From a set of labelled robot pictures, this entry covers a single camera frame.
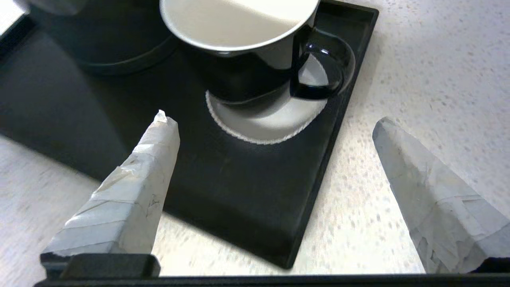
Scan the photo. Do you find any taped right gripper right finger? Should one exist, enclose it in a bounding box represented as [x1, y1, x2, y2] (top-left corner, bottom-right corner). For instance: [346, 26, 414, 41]
[372, 117, 510, 275]

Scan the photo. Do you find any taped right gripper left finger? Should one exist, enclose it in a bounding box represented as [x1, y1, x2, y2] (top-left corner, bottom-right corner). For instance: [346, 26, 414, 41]
[40, 110, 180, 278]

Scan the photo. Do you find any black electric kettle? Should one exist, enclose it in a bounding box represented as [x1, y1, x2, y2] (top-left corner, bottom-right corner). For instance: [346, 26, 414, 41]
[24, 0, 182, 77]

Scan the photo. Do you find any black cup white inside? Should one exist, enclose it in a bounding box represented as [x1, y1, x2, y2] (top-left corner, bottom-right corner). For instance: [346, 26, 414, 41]
[159, 0, 356, 106]

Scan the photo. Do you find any black rectangular serving tray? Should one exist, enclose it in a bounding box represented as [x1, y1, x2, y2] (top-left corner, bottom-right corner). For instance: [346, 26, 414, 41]
[0, 0, 379, 269]

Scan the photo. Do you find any white round saucer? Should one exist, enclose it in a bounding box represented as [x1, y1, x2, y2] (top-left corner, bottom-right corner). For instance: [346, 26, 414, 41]
[205, 52, 331, 145]

